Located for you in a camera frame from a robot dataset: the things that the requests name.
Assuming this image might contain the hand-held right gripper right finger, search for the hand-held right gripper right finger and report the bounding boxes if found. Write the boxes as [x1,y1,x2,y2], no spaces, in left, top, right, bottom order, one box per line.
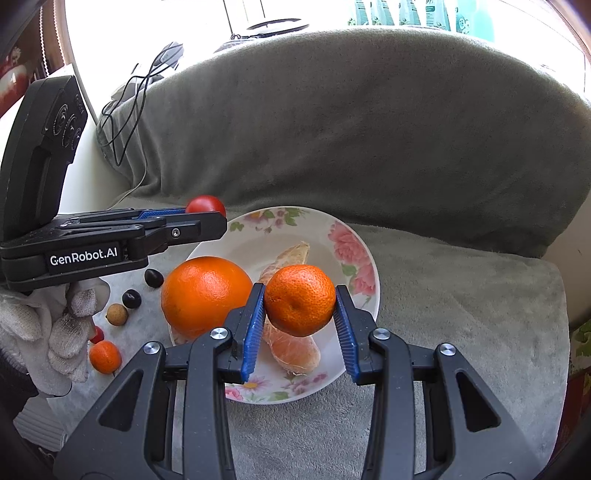
[335,285,546,480]

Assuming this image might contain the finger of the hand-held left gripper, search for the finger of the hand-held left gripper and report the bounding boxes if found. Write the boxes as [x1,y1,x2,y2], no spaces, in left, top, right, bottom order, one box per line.
[121,210,228,261]
[69,208,190,220]

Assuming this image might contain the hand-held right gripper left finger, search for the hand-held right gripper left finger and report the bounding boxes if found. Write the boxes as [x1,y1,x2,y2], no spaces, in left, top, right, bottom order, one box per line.
[54,282,267,480]

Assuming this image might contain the large cherry tomato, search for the large cherry tomato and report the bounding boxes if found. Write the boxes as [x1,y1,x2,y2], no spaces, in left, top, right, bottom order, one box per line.
[185,195,227,217]

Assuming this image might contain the peeled orange segment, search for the peeled orange segment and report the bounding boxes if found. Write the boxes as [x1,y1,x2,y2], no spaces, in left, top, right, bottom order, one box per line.
[256,241,321,376]

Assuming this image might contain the small tangerine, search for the small tangerine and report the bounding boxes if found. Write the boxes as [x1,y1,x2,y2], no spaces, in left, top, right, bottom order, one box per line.
[264,265,337,337]
[89,340,122,374]

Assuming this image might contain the large orange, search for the large orange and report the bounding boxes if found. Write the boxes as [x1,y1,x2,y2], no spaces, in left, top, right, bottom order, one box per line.
[161,257,254,340]

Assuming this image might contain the white floral plate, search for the white floral plate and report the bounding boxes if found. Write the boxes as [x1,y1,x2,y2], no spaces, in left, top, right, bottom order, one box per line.
[168,206,381,405]

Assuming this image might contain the person's left hand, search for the person's left hand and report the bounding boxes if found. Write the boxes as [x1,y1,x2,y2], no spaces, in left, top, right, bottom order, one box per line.
[0,277,112,398]

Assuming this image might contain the red and white vase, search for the red and white vase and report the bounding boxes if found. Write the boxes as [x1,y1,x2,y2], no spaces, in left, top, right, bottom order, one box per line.
[0,41,42,116]

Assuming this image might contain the light grey fleece mat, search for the light grey fleece mat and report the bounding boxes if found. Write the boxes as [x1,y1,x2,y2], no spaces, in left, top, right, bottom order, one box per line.
[60,222,571,480]

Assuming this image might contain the dark grey blanket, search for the dark grey blanket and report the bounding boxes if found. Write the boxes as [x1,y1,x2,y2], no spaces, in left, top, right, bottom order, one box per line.
[95,23,591,259]

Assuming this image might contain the white round device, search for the white round device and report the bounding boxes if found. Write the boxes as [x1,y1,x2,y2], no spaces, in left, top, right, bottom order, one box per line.
[245,14,310,33]

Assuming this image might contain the white ribbed cloth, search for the white ribbed cloth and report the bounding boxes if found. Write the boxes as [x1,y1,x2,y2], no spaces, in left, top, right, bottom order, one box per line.
[13,392,70,455]

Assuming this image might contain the green box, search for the green box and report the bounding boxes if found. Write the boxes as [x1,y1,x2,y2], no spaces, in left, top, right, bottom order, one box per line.
[570,318,591,370]

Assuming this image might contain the white cable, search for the white cable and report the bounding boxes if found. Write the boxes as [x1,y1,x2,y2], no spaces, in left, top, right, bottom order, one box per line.
[106,62,153,206]

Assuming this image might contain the white bead cord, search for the white bead cord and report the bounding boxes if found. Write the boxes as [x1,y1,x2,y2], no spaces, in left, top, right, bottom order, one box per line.
[34,0,51,79]

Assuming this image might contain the black cable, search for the black cable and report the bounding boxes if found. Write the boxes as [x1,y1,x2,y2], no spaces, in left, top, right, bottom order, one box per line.
[96,41,185,167]

